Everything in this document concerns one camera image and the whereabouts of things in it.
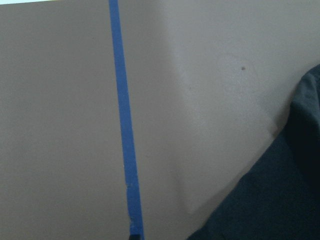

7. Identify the black t-shirt with logo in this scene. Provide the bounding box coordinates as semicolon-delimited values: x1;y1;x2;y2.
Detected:
190;66;320;240

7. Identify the brown paper table mat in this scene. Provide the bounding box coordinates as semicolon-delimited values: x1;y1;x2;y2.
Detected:
0;0;320;240

